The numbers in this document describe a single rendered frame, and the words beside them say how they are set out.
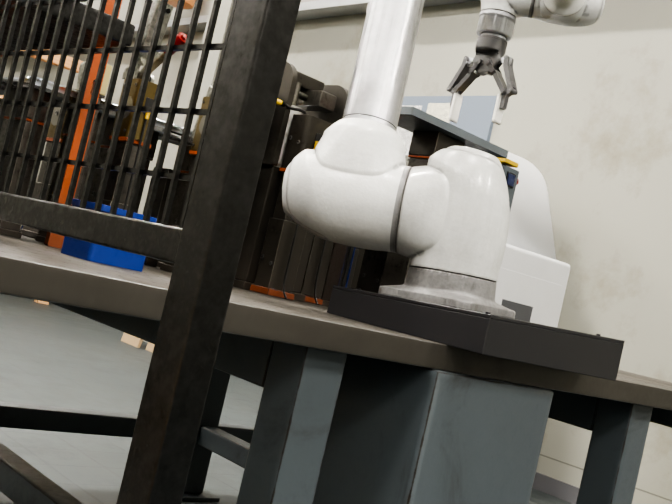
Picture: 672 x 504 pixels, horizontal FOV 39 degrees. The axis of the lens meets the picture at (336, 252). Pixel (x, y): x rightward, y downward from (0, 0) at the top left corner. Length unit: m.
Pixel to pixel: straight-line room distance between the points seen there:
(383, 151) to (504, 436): 0.52
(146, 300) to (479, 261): 0.65
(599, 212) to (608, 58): 0.82
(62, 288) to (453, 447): 0.70
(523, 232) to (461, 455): 3.03
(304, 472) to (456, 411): 0.27
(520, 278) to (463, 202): 2.79
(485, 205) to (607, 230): 3.32
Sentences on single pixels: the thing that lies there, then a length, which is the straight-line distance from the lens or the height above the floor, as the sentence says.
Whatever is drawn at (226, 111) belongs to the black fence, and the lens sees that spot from 0.69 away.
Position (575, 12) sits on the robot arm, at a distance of 2.38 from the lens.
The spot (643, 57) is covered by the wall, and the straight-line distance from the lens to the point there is 5.08.
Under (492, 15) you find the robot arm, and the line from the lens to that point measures 2.39.
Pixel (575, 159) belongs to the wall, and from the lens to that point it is 5.10.
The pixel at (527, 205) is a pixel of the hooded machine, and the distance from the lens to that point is 4.56.
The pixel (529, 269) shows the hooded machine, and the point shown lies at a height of 1.03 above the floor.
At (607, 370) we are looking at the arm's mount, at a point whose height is 0.71.
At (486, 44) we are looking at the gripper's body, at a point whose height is 1.40.
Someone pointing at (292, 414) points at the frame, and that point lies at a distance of 1.34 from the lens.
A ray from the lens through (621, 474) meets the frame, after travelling 2.01.
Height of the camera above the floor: 0.75
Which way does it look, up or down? 2 degrees up
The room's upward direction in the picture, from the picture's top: 13 degrees clockwise
